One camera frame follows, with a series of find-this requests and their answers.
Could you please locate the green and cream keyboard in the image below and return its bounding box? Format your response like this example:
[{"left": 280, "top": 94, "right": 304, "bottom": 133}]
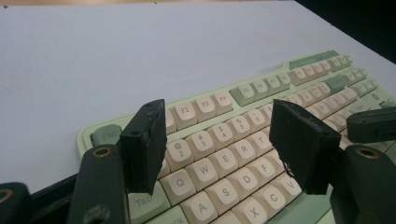
[{"left": 76, "top": 49, "right": 396, "bottom": 224}]

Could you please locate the white table cover sheet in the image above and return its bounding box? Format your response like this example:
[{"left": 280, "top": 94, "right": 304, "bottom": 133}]
[{"left": 0, "top": 0, "right": 396, "bottom": 195}]

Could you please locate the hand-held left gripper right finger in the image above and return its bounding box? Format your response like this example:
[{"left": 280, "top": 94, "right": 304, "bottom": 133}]
[{"left": 268, "top": 98, "right": 396, "bottom": 224}]

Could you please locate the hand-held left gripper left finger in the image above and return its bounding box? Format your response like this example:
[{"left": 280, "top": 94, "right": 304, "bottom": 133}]
[{"left": 65, "top": 98, "right": 168, "bottom": 224}]

